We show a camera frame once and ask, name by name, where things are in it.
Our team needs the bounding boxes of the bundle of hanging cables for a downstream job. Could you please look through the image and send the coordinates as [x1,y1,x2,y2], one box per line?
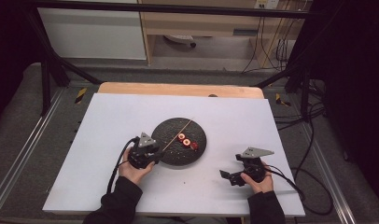
[242,15,299,74]

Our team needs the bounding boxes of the black speckled round plate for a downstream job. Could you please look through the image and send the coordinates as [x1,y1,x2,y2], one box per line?
[149,117,208,167]

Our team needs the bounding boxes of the person's right hand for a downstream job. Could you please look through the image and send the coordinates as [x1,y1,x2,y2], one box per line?
[240,161,274,194]

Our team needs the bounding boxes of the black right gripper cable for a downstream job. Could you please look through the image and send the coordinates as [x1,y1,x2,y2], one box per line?
[265,164,335,217]

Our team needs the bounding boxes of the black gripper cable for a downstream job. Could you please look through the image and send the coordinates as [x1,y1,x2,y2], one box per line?
[265,164,335,217]
[106,137,139,194]

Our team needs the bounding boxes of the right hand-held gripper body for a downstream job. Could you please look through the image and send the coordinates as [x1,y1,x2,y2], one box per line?
[235,147,275,184]

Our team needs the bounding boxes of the black metal frame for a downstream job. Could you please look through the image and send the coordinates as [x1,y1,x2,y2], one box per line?
[22,0,329,116]

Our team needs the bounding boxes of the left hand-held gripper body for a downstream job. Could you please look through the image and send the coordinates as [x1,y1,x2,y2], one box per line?
[128,133,159,170]

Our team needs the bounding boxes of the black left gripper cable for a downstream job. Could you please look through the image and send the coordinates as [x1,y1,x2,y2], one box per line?
[106,137,139,194]

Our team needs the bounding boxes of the light wooden desk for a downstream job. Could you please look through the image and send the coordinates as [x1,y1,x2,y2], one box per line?
[137,0,303,66]

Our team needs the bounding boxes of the wooden table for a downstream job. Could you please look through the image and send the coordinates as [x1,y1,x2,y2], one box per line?
[97,81,266,100]

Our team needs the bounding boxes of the yellow black tape strip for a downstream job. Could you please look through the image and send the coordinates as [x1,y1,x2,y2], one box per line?
[274,92,292,107]
[74,87,88,105]

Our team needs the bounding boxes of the thin wooden skewer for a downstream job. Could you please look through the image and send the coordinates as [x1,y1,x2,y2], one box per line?
[161,117,195,153]

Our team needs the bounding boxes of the person's left hand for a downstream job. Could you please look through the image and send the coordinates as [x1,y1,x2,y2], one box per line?
[118,147,156,186]

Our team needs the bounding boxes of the white board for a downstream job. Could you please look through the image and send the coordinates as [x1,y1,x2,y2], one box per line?
[42,92,306,217]

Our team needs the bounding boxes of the aluminium rail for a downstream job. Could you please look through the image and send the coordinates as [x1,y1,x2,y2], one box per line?
[0,88,65,209]
[298,120,357,224]

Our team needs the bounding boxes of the black floor cables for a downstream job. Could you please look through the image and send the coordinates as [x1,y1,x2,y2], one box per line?
[273,78,327,180]

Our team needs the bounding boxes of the white cabinet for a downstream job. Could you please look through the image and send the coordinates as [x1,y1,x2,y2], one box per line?
[37,7,147,61]

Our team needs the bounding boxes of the white wall socket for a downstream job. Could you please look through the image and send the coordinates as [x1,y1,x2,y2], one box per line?
[254,0,280,9]

